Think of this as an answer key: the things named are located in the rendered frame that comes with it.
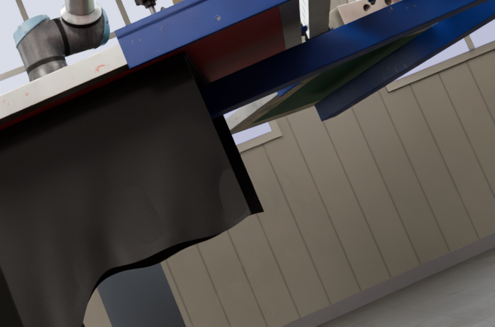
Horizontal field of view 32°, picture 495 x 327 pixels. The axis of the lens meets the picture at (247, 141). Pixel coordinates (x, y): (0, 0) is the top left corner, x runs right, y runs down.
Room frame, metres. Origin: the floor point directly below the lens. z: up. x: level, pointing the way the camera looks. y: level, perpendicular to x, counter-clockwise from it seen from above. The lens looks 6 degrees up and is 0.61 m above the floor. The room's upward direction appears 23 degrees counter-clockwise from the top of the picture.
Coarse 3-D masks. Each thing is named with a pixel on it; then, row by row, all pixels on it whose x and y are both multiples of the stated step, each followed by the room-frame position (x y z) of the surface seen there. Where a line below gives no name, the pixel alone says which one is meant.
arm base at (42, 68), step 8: (56, 56) 2.37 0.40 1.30; (32, 64) 2.35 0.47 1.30; (40, 64) 2.35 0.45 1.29; (48, 64) 2.35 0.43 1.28; (56, 64) 2.36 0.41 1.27; (64, 64) 2.38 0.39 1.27; (32, 72) 2.36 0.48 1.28; (40, 72) 2.35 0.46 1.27; (48, 72) 2.34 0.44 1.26; (32, 80) 2.36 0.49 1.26
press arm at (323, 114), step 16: (464, 16) 2.05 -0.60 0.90; (480, 16) 2.00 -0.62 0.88; (432, 32) 2.16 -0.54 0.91; (448, 32) 2.11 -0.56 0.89; (464, 32) 2.07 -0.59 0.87; (400, 48) 2.28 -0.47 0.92; (416, 48) 2.23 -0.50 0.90; (432, 48) 2.18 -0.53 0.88; (384, 64) 2.36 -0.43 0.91; (400, 64) 2.30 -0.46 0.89; (416, 64) 2.28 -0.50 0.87; (352, 80) 2.51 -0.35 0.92; (368, 80) 2.44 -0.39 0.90; (384, 80) 2.39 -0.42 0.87; (336, 96) 2.61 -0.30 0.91; (352, 96) 2.54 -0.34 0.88; (320, 112) 2.71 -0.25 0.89; (336, 112) 2.64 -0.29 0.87
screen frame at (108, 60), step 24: (288, 24) 1.59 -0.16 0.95; (120, 48) 1.39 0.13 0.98; (288, 48) 1.80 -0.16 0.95; (72, 72) 1.39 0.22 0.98; (96, 72) 1.39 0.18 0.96; (120, 72) 1.42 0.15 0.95; (0, 96) 1.39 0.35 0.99; (24, 96) 1.39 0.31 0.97; (48, 96) 1.39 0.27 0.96; (0, 120) 1.40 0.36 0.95
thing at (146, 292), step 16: (128, 272) 2.32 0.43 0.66; (144, 272) 2.32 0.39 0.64; (160, 272) 2.33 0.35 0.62; (112, 288) 2.31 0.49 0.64; (128, 288) 2.31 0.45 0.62; (144, 288) 2.32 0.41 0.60; (160, 288) 2.33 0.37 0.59; (112, 304) 2.31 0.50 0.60; (128, 304) 2.31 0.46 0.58; (144, 304) 2.32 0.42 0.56; (160, 304) 2.32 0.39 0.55; (176, 304) 2.33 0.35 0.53; (112, 320) 2.30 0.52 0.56; (128, 320) 2.31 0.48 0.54; (144, 320) 2.32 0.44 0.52; (160, 320) 2.32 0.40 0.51; (176, 320) 2.33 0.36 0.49
